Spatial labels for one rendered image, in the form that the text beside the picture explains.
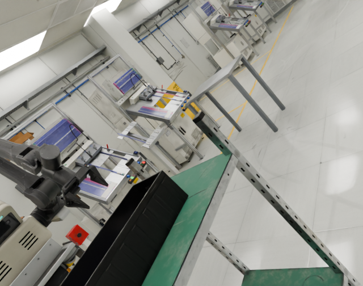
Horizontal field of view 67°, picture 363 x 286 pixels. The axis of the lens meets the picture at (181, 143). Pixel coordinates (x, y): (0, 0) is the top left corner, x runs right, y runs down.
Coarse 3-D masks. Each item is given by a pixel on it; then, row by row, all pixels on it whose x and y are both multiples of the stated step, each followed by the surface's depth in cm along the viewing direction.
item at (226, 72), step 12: (240, 60) 298; (228, 72) 271; (252, 72) 301; (204, 84) 327; (216, 84) 282; (264, 84) 304; (192, 96) 322; (276, 96) 311; (192, 108) 319; (264, 120) 285
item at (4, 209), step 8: (0, 200) 101; (0, 208) 96; (8, 208) 98; (0, 216) 96; (8, 216) 99; (16, 216) 102; (0, 224) 97; (8, 224) 100; (16, 224) 103; (0, 232) 97; (8, 232) 100; (0, 240) 98
